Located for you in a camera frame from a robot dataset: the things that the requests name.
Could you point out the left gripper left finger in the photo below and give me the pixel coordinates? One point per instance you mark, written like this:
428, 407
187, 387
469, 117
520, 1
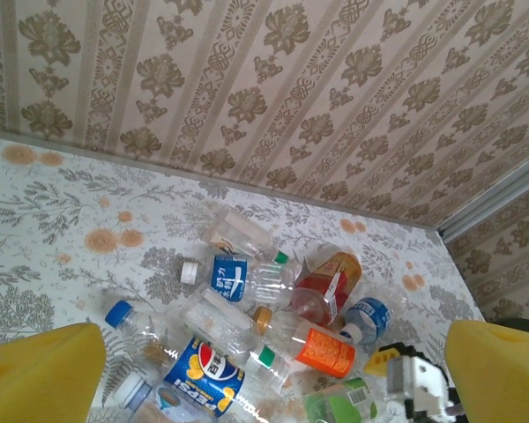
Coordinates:
35, 379

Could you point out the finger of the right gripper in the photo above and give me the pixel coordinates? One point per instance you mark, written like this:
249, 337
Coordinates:
381, 362

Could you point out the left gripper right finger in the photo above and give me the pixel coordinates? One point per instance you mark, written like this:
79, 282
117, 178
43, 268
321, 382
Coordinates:
507, 379

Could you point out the blue label water bottle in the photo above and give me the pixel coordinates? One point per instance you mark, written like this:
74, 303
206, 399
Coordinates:
370, 313

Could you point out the orange label gold cap bottle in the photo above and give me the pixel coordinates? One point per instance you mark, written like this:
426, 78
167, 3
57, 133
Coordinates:
328, 354

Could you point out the green label bottle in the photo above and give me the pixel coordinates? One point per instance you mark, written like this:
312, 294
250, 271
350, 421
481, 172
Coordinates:
335, 405

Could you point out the red label amber tea bottle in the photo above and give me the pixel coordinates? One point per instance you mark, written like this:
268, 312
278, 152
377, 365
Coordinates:
330, 282

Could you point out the clear bottle pale blue cap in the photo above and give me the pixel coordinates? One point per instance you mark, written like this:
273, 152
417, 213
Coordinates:
134, 392

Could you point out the clear bottle green cap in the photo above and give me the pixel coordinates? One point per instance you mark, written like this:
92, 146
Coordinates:
220, 321

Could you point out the Pepsi bottle blue cap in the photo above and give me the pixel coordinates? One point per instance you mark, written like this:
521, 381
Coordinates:
207, 374

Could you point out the dark blue label bottle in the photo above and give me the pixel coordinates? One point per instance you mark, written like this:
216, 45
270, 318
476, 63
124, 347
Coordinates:
229, 277

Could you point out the clear bottle beige label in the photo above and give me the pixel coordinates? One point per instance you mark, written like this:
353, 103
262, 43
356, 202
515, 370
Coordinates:
242, 233

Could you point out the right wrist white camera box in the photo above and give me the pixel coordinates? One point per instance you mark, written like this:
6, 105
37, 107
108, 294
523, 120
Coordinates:
419, 383

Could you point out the aluminium frame post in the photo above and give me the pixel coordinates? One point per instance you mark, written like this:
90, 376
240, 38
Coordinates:
489, 199

